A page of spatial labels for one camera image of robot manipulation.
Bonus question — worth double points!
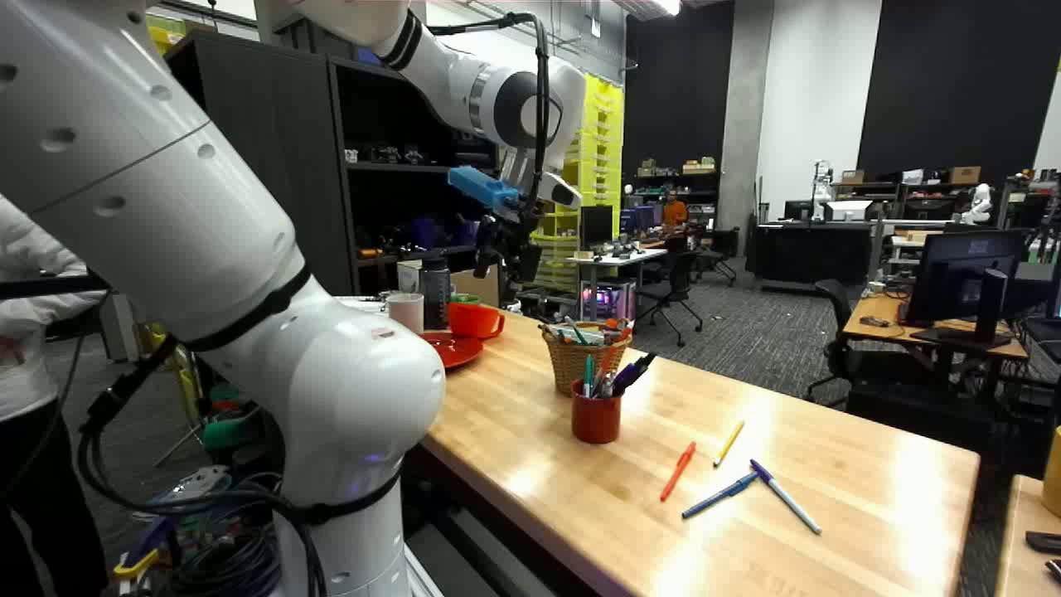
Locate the white desk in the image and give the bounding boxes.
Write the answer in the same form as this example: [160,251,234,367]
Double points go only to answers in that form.
[566,246,669,323]

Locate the white pen with purple cap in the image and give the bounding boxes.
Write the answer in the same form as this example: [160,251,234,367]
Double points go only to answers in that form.
[749,458,823,536]

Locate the yellow pen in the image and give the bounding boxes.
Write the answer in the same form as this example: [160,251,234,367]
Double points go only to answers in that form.
[713,420,746,468]

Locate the orange pen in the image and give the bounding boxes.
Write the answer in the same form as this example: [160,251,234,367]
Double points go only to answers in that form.
[659,441,698,503]

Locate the blue pen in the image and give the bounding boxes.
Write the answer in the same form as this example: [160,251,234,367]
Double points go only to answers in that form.
[681,471,760,521]

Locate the dark water bottle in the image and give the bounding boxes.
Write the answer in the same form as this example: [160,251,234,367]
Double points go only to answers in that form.
[420,250,453,331]

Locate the black shelf cabinet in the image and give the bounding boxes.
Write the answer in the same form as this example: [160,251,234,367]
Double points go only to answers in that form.
[164,32,501,299]

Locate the red pen cup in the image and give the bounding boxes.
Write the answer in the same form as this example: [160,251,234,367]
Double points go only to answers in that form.
[570,381,623,445]

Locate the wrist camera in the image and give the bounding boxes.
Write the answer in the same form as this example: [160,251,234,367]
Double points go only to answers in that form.
[448,166,521,211]

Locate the monitor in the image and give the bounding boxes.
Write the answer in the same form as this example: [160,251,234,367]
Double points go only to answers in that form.
[905,228,1030,326]
[579,204,615,250]

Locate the black counter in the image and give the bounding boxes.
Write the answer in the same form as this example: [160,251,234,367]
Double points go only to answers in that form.
[749,221,877,289]

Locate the bunch of pens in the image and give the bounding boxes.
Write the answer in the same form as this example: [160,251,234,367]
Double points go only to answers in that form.
[580,352,658,400]

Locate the white mug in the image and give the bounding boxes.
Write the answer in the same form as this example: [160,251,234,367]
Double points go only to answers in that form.
[385,292,426,336]

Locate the shelf with boxes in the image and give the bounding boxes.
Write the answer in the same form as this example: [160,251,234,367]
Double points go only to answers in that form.
[632,156,721,218]

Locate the wicker basket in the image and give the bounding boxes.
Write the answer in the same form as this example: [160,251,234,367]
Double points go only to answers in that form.
[542,322,633,397]

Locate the coil of cables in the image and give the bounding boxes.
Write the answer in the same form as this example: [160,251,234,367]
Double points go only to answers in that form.
[112,464,287,597]

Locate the person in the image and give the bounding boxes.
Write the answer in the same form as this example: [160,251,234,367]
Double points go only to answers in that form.
[0,194,110,597]
[660,190,691,231]

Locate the black speaker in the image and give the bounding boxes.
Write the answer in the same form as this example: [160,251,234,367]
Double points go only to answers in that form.
[975,267,1010,342]

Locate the cardboard box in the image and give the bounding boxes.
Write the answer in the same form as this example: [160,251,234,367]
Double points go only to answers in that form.
[397,259,501,309]

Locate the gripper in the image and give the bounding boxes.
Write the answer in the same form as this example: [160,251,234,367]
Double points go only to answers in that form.
[473,199,545,309]

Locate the red plate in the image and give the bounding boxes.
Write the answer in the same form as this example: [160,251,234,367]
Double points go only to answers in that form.
[418,329,485,370]

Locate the white robot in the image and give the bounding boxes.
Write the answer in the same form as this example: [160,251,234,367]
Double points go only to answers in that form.
[964,182,995,226]
[811,159,836,221]

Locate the orange mug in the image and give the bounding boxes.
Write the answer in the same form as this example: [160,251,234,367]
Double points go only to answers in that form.
[447,300,506,340]

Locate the wooden desk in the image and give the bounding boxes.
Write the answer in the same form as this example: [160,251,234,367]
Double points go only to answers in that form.
[842,292,1030,399]

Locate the heap of markers and packets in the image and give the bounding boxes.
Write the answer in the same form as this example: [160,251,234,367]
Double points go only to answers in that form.
[540,316,632,347]

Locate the stack of yellow bins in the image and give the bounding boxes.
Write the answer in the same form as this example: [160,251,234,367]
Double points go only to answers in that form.
[533,72,626,293]

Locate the lit computer case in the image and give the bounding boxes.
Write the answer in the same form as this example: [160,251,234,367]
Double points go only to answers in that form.
[581,279,638,323]

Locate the office chair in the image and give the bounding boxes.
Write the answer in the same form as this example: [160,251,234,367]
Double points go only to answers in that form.
[637,250,705,348]
[802,279,856,407]
[695,226,742,288]

